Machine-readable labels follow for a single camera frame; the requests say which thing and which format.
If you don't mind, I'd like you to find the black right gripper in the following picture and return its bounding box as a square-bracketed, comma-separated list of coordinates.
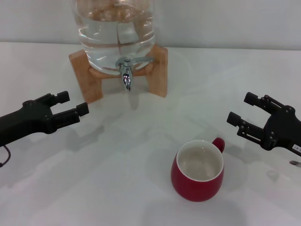
[227, 92, 301, 157]

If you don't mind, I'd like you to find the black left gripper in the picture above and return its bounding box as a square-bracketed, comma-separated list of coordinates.
[0, 91, 90, 148]

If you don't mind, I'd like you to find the chrome faucet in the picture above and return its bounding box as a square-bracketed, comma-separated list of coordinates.
[115, 56, 155, 92]

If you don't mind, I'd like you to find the red cup with white inside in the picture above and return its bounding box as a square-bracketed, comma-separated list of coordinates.
[171, 137, 226, 202]

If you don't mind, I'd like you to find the clear glass water dispenser jar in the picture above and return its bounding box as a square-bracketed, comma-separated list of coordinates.
[71, 0, 157, 71]

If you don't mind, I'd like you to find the wooden dispenser stand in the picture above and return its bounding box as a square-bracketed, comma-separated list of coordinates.
[68, 44, 169, 105]

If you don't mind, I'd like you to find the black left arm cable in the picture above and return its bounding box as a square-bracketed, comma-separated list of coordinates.
[0, 145, 11, 168]

